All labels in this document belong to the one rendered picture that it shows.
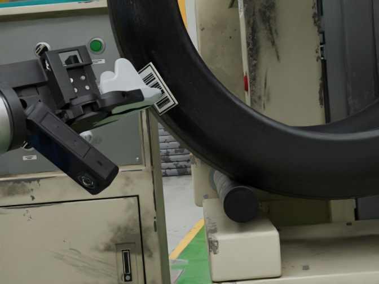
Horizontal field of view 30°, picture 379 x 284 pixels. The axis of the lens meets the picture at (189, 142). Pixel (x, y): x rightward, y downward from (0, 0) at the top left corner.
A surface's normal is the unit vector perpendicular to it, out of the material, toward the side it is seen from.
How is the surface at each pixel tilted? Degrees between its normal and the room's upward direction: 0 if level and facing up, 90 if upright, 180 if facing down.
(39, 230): 90
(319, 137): 100
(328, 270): 0
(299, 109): 90
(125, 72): 70
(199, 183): 90
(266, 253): 90
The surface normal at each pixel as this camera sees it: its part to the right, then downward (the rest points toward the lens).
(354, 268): -0.08, -1.00
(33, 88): 0.55, -0.34
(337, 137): 0.00, 0.24
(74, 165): -0.44, 0.69
